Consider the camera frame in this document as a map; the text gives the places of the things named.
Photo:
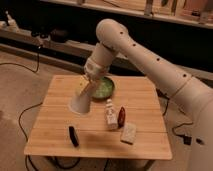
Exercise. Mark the dark round object on ledge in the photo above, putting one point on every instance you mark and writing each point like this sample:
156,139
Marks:
60,36

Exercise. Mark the black eraser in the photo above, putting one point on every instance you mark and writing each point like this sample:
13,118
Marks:
73,136

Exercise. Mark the black power adapter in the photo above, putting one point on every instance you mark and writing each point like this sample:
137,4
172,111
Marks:
187,140

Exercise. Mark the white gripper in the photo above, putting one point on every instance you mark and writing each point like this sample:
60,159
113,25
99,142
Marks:
93,71

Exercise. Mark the white small bottle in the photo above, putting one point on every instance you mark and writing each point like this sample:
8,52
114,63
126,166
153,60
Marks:
111,117

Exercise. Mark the wooden table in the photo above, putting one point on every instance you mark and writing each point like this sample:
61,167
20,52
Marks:
50,133

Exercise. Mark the beige sponge block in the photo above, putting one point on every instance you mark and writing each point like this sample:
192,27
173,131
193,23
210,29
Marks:
129,133

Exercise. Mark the white spray bottle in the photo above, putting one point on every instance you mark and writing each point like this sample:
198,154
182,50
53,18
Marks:
12,23

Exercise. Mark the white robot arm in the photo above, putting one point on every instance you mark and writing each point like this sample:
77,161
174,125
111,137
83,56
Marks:
191,95

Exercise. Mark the dark red object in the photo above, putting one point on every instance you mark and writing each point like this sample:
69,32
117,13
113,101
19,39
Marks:
121,117

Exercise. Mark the green bowl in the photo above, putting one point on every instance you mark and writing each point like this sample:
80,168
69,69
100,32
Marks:
105,89

